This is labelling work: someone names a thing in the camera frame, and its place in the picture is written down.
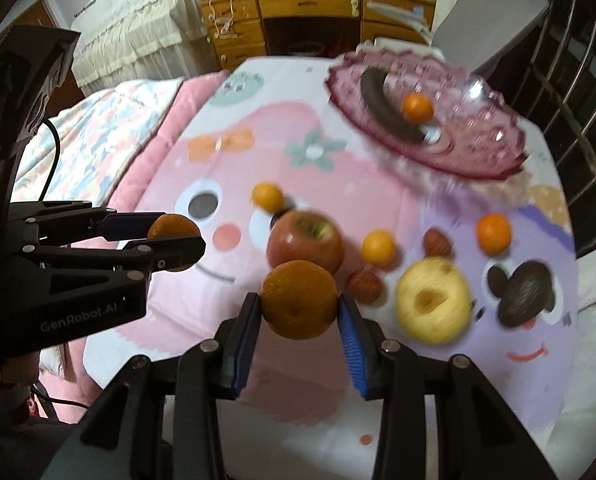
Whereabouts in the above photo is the small yellow kumquat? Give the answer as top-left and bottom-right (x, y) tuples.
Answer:
(361, 229), (398, 268)

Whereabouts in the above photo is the blackened banana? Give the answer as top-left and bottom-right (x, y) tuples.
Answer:
(360, 67), (425, 144)

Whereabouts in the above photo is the large orange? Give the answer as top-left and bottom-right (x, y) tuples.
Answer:
(401, 93), (435, 124)

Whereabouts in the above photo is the pink pillow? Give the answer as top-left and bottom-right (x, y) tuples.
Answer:
(40, 70), (228, 424)

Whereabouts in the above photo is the small kumquat far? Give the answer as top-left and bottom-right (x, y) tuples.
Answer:
(250, 182), (285, 214)

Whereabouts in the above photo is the red apple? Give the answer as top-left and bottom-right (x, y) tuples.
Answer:
(266, 209), (346, 275)

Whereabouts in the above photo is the cartoon pink bedsheet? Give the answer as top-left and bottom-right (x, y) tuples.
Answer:
(82, 54), (579, 480)

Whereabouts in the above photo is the yellow pear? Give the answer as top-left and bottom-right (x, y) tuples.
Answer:
(396, 256), (473, 346)

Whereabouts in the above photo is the dark avocado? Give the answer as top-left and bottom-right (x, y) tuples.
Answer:
(498, 260), (556, 328)

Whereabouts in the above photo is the red lychee left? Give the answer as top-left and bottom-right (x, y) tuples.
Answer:
(346, 270), (384, 304)

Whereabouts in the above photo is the small mandarin right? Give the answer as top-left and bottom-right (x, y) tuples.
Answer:
(476, 214), (513, 256)

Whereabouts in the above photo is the white covered bed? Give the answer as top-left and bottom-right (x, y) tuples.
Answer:
(70, 0), (218, 96)

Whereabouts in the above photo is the wooden desk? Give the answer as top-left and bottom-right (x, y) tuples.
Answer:
(202, 0), (436, 70)

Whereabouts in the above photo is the pink glass fruit plate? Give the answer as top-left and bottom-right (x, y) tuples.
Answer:
(325, 48), (527, 181)

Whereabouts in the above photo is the metal railing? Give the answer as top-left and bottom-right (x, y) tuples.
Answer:
(513, 0), (596, 257)

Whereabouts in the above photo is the grey chair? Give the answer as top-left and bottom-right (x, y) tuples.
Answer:
(432, 0), (548, 79)

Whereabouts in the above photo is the black cable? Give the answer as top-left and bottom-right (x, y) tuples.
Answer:
(38, 116), (62, 204)

